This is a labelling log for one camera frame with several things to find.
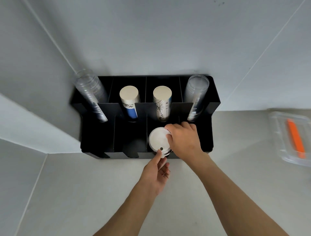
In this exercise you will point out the person's left hand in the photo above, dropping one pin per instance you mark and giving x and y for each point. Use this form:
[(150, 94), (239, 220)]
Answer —
[(151, 176)]

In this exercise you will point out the person's right hand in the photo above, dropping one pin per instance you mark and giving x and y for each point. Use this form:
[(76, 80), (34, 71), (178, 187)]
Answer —
[(186, 142)]

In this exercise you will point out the person's left thumb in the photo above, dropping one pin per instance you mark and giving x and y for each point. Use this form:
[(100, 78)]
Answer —
[(156, 159)]

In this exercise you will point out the person's right thumb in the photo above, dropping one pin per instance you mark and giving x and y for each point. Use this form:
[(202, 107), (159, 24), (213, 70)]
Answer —
[(170, 143)]

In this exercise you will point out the stack of white cup lids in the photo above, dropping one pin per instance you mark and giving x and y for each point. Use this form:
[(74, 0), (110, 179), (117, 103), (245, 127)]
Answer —
[(156, 139)]

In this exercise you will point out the person's right forearm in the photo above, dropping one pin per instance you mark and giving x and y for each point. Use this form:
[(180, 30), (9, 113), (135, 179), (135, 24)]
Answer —
[(233, 201)]

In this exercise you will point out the person's left forearm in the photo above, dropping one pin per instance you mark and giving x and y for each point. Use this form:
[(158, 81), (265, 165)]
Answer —
[(128, 211)]

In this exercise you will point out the black sketch paper cup stack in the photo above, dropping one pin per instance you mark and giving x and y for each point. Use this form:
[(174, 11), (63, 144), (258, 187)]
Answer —
[(162, 99)]

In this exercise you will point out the stack of clear plastic cups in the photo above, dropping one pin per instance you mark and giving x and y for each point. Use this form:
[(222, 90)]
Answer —
[(195, 97), (91, 92)]

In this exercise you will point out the blue print paper cup stack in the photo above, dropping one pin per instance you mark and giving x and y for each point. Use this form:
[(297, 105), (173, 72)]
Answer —
[(129, 97)]

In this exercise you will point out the black cup organizer rack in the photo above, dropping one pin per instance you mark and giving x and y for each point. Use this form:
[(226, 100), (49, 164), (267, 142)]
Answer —
[(97, 136)]

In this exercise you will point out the clear plastic container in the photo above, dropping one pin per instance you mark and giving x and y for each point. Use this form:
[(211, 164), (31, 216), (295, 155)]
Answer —
[(278, 136)]

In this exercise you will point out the orange tool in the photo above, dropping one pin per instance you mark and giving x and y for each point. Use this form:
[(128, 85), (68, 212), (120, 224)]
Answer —
[(296, 138)]

